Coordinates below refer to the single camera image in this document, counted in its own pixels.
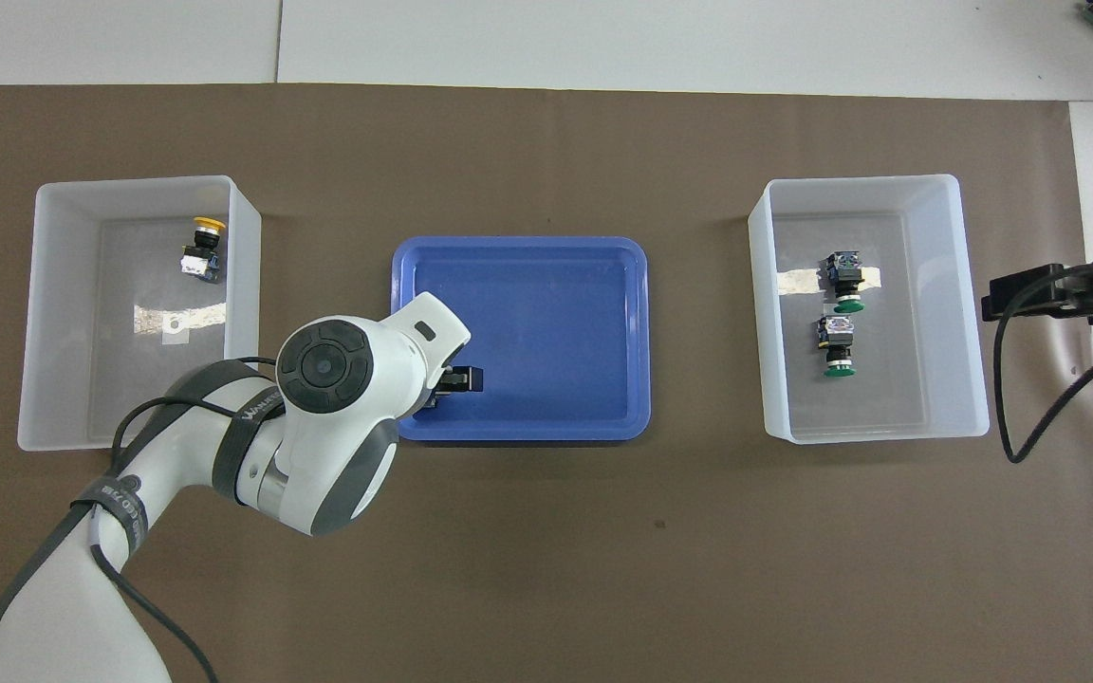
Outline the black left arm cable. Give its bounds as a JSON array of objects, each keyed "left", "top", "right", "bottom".
[{"left": 82, "top": 356, "right": 280, "bottom": 683}]

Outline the blue plastic tray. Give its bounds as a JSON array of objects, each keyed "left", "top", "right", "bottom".
[{"left": 387, "top": 235, "right": 652, "bottom": 443}]

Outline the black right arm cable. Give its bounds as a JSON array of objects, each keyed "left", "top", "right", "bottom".
[{"left": 994, "top": 285, "right": 1093, "bottom": 465}]

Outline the green push button switch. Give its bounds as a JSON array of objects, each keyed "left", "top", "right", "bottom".
[
  {"left": 824, "top": 249, "right": 866, "bottom": 314},
  {"left": 817, "top": 316, "right": 858, "bottom": 378}
]

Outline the white translucent plastic box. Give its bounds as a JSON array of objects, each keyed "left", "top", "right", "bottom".
[
  {"left": 17, "top": 175, "right": 262, "bottom": 452},
  {"left": 748, "top": 174, "right": 991, "bottom": 445}
]

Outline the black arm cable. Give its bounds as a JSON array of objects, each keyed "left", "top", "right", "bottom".
[
  {"left": 82, "top": 356, "right": 280, "bottom": 683},
  {"left": 994, "top": 285, "right": 1093, "bottom": 465}
]

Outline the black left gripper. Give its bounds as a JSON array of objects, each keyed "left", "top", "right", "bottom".
[{"left": 425, "top": 363, "right": 485, "bottom": 397}]

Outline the brown paper table mat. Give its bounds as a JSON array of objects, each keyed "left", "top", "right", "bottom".
[{"left": 0, "top": 83, "right": 1093, "bottom": 683}]

